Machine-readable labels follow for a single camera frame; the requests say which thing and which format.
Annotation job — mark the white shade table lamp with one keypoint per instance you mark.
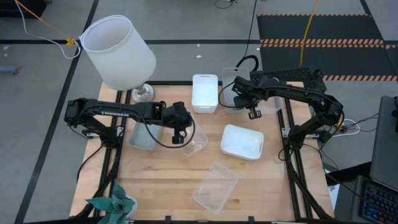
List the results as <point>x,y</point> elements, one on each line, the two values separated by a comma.
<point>118,53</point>

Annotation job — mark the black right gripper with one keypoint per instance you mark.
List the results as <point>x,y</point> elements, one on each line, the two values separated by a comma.
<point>245,101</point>

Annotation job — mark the teal artificial plant white pot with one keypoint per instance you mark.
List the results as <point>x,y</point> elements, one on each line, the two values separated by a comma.
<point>115,205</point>

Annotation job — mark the backlit black keyboard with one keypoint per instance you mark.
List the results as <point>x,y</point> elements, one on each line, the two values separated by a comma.
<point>381,205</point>

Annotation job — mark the grey laptop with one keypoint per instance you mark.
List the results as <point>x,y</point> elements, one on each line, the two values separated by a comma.
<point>385,140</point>

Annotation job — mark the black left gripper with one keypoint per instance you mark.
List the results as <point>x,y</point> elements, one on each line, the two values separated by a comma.
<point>177,116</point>

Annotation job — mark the black textured foam pad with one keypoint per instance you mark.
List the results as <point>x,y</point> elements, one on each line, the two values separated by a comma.
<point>286,74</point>

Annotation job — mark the silver corner bracket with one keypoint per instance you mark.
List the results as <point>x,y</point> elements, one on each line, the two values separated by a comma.
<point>88,134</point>
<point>286,132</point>

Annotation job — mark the clear plastic basket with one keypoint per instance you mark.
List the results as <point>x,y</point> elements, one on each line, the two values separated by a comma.
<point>215,187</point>
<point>197,144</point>
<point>273,105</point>
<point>229,77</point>

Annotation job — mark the black mat orange hazard stripes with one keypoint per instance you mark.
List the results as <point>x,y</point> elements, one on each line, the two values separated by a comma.
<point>317,28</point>

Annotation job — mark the blue grey floor block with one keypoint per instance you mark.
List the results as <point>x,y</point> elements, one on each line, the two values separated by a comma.
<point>7,69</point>

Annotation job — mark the dark cabinet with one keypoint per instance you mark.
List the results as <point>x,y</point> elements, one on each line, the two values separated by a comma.
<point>21,7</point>

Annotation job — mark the grey plastic basket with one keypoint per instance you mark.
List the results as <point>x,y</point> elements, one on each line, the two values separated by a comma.
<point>143,138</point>

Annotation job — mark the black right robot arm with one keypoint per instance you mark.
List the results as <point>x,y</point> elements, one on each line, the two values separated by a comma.
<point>295,90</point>

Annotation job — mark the black aluminium table frame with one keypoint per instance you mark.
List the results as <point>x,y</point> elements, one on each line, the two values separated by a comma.
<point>113,155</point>

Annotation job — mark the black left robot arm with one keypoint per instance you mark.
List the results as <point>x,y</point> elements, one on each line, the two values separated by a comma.
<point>124,112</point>

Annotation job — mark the white plastic basket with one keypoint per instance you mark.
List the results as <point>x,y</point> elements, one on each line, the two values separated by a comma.
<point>204,93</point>
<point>242,141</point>

